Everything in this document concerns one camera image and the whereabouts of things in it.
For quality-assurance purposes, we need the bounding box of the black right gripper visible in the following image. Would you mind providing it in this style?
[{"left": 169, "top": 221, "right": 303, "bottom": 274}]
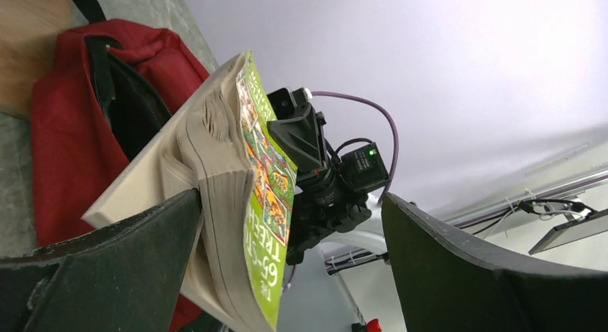
[{"left": 267, "top": 101, "right": 389, "bottom": 265}]

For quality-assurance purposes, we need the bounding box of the grey monitor on bracket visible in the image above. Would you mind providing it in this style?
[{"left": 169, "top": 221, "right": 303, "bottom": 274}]
[{"left": 528, "top": 209, "right": 607, "bottom": 255}]

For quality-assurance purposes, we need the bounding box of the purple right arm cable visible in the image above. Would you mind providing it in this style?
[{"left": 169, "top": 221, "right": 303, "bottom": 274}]
[{"left": 310, "top": 90, "right": 400, "bottom": 205}]

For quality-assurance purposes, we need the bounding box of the wooden base board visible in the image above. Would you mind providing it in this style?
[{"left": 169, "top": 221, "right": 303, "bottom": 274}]
[{"left": 1, "top": 0, "right": 72, "bottom": 120}]

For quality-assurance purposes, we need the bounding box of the green treehouse book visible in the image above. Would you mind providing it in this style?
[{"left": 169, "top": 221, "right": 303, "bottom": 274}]
[{"left": 82, "top": 51, "right": 297, "bottom": 331}]

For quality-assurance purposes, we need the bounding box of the red backpack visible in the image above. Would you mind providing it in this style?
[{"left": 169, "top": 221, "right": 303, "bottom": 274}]
[{"left": 30, "top": 0, "right": 211, "bottom": 332}]

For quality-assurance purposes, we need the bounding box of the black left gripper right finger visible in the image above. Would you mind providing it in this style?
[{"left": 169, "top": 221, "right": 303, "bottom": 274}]
[{"left": 381, "top": 194, "right": 607, "bottom": 331}]

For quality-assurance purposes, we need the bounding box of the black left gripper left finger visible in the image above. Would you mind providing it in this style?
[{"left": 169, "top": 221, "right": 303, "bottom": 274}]
[{"left": 1, "top": 189, "right": 201, "bottom": 331}]

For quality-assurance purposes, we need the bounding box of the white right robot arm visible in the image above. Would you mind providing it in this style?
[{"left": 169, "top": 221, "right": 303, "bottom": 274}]
[{"left": 267, "top": 98, "right": 389, "bottom": 265}]

